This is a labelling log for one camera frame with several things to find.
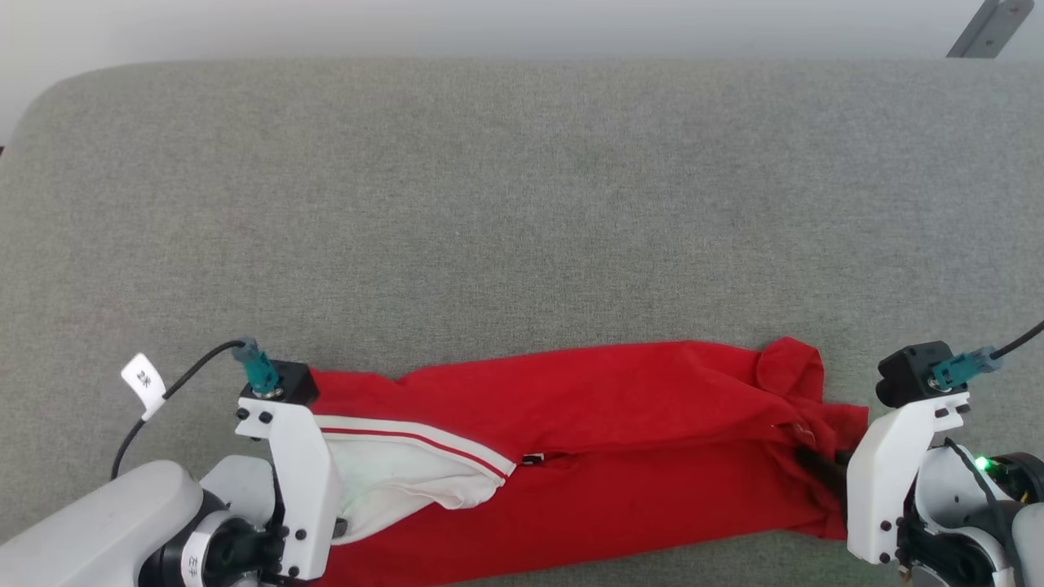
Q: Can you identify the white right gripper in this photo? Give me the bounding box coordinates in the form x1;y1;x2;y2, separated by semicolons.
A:
793;390;973;567

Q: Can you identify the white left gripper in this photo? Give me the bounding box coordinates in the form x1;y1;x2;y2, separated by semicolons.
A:
235;395;352;583

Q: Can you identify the red white sports jersey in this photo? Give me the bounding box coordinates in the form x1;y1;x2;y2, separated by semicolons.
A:
307;336;870;587

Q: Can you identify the grey metal bar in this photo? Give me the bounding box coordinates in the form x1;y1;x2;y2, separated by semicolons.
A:
946;0;1037;60

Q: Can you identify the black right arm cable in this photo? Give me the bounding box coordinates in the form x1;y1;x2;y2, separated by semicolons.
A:
931;318;1044;392

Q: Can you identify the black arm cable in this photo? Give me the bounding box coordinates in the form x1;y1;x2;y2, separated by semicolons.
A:
109;338;283;482
931;318;1044;392

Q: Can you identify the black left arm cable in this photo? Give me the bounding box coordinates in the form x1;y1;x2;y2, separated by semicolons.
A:
109;338;283;482

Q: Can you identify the white paper cable label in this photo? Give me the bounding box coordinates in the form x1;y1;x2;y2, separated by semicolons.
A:
120;351;168;422

